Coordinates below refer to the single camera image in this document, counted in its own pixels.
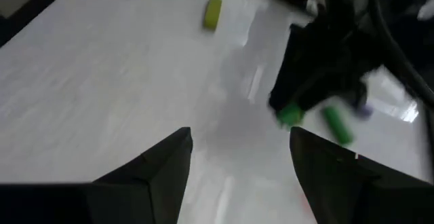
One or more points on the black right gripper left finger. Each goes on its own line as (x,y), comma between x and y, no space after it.
(149,183)

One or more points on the olive flat block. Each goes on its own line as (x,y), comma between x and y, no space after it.
(212,12)

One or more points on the dark green small brick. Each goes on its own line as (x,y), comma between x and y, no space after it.
(290,115)

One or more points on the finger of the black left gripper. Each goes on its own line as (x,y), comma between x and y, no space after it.
(360,93)
(283,100)

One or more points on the purple long flat block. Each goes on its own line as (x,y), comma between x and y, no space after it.
(364,111)

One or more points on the green long block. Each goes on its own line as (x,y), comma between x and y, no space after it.
(337,125)

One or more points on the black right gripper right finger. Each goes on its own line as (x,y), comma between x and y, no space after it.
(329,183)

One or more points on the white table cover sheet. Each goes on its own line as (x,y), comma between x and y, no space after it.
(118,98)

